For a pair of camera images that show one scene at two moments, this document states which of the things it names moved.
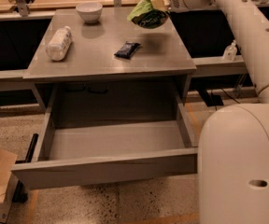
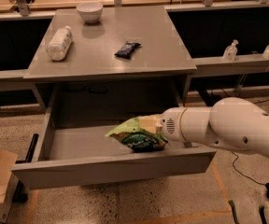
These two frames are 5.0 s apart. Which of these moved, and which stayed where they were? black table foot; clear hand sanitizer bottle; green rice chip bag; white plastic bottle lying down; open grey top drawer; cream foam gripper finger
Moved: green rice chip bag; cream foam gripper finger
Stayed: open grey top drawer; black table foot; clear hand sanitizer bottle; white plastic bottle lying down
